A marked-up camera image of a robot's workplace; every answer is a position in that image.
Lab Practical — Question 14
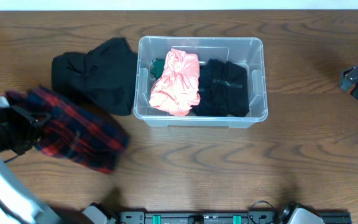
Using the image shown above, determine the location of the red plaid flannel shirt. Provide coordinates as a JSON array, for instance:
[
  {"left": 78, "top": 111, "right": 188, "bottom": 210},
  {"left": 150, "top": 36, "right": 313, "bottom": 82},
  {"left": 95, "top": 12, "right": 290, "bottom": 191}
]
[{"left": 5, "top": 86, "right": 130, "bottom": 174}]

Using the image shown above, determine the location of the large black garment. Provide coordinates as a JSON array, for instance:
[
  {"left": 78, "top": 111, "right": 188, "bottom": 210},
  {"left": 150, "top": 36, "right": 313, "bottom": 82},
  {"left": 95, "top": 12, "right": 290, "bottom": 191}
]
[{"left": 51, "top": 37, "right": 138, "bottom": 116}]

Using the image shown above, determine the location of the black taped garment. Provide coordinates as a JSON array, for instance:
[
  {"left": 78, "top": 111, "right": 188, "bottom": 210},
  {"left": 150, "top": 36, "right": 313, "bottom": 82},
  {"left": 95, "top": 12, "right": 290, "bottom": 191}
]
[{"left": 192, "top": 59, "right": 250, "bottom": 117}]

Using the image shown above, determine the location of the dark green garment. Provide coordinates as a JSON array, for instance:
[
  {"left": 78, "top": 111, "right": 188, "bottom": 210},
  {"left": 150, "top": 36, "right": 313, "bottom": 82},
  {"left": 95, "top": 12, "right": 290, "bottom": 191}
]
[{"left": 151, "top": 58, "right": 165, "bottom": 80}]

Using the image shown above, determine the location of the pink garment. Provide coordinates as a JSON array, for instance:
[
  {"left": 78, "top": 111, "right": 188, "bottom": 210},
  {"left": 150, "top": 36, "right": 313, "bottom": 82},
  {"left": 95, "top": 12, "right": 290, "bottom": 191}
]
[{"left": 149, "top": 49, "right": 201, "bottom": 116}]

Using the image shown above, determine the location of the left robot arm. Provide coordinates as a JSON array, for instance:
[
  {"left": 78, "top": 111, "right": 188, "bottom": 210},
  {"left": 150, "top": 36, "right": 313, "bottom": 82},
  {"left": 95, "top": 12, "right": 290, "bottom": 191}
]
[{"left": 0, "top": 106, "right": 119, "bottom": 224}]

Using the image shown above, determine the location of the clear plastic storage container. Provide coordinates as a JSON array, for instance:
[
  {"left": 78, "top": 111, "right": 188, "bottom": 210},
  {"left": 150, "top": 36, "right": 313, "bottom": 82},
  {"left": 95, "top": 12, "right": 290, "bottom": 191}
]
[{"left": 133, "top": 35, "right": 269, "bottom": 129}]

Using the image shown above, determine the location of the black mounting rail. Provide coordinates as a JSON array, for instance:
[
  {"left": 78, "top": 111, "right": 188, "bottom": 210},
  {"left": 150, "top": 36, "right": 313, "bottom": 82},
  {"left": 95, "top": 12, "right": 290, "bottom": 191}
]
[{"left": 118, "top": 210, "right": 352, "bottom": 224}]

